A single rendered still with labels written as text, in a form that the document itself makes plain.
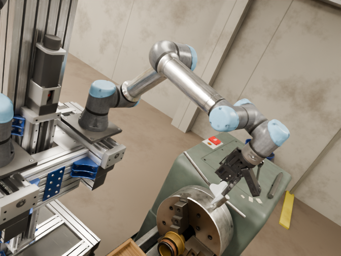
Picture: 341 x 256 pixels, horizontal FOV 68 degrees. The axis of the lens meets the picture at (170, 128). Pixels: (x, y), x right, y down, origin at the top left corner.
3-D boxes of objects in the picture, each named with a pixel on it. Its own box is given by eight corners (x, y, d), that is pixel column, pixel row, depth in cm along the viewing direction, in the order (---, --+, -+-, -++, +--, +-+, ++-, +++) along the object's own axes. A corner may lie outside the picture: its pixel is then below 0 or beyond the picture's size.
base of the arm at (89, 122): (71, 119, 127) (75, 102, 123) (93, 113, 140) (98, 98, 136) (92, 135, 123) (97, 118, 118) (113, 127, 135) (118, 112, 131)
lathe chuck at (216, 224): (157, 210, 124) (193, 173, 108) (199, 267, 115) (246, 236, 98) (145, 219, 117) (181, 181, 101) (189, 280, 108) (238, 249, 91)
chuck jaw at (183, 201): (184, 220, 108) (182, 194, 106) (194, 223, 105) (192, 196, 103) (169, 233, 99) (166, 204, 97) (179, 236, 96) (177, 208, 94)
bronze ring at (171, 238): (174, 222, 100) (160, 234, 93) (192, 240, 96) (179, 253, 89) (166, 237, 104) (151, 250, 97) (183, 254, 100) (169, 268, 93)
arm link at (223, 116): (142, 29, 92) (239, 112, 67) (163, 35, 99) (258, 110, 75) (131, 58, 97) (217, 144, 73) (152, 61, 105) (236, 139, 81)
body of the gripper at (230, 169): (217, 163, 96) (239, 143, 90) (235, 179, 95) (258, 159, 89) (212, 173, 89) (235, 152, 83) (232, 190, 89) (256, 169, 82)
